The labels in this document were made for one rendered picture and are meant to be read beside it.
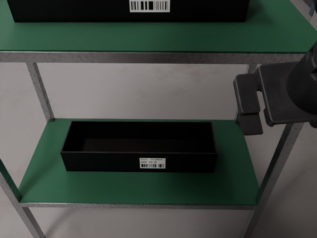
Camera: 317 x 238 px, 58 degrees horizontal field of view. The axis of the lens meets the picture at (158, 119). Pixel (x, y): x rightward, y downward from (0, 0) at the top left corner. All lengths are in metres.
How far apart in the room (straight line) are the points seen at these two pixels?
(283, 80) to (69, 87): 1.99
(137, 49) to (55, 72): 1.83
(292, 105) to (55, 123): 1.20
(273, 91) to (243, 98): 0.03
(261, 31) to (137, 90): 1.47
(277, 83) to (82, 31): 0.52
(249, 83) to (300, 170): 1.44
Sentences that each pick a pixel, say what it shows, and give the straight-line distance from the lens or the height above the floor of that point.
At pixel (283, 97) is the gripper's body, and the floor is 1.08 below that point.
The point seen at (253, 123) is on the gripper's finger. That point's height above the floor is 1.04.
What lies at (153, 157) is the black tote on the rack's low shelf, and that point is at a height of 0.44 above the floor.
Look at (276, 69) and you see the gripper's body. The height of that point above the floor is 1.09.
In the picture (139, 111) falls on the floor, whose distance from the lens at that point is 1.91.
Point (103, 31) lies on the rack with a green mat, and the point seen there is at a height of 0.95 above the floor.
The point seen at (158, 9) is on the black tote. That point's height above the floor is 0.98.
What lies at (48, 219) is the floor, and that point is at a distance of 1.51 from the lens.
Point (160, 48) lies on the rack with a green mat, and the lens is 0.63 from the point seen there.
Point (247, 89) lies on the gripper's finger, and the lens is 0.33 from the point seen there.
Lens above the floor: 1.25
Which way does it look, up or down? 42 degrees down
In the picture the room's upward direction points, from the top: straight up
